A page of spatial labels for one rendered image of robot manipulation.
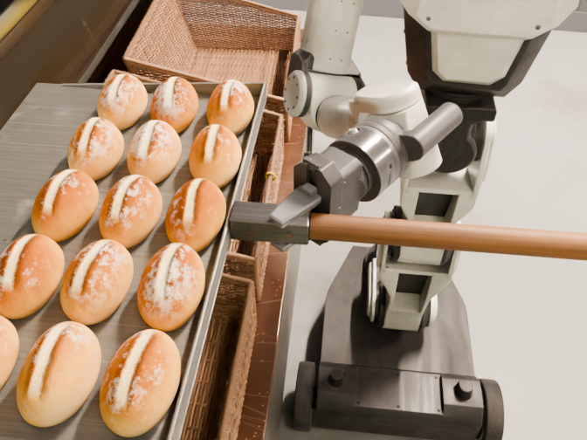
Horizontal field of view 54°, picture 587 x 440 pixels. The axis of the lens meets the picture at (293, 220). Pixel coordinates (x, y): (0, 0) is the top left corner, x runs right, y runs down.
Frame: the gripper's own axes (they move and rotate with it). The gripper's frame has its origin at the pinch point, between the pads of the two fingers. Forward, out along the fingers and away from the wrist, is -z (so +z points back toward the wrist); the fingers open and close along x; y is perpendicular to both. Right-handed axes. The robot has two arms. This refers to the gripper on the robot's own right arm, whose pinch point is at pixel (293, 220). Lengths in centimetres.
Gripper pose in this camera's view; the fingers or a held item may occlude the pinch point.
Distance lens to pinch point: 65.6
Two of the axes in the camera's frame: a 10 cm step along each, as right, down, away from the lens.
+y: -7.5, -4.7, 4.6
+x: 0.1, 7.0, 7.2
